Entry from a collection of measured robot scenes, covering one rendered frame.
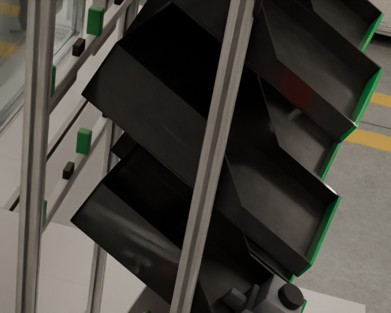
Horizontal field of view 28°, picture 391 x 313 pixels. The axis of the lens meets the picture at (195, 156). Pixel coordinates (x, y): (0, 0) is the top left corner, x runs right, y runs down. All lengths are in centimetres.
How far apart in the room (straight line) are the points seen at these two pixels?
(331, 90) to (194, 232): 19
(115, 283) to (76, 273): 8
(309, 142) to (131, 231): 26
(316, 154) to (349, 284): 199
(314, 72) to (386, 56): 398
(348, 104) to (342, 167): 279
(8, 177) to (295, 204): 93
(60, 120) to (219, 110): 121
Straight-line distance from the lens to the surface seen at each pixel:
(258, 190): 82
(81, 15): 220
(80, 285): 143
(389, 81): 443
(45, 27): 69
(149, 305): 96
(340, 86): 76
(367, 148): 373
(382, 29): 479
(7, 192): 163
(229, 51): 65
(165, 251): 83
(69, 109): 191
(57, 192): 89
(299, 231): 82
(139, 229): 82
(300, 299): 89
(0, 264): 147
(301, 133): 97
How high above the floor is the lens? 185
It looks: 33 degrees down
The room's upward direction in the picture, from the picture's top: 11 degrees clockwise
